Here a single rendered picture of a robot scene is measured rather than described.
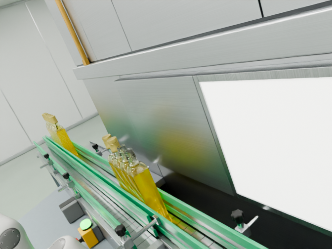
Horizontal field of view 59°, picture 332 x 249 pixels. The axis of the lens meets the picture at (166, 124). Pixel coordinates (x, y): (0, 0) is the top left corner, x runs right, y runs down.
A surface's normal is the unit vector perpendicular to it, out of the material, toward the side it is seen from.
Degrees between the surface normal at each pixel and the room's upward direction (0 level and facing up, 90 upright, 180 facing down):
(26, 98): 90
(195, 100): 90
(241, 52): 90
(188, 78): 90
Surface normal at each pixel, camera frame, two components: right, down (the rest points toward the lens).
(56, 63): 0.53, 0.10
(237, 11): -0.77, 0.47
